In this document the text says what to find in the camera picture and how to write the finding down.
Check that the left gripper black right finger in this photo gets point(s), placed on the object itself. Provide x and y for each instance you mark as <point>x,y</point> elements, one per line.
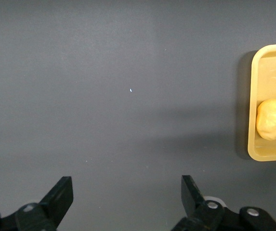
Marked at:
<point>195,207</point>

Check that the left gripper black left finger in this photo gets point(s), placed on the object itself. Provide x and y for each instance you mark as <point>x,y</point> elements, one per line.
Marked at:
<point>53,204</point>

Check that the yellow potato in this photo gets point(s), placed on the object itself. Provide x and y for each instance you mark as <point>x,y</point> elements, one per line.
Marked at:
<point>273,119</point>

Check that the yellow plastic tray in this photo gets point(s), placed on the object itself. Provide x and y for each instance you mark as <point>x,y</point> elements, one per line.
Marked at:
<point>272,79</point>

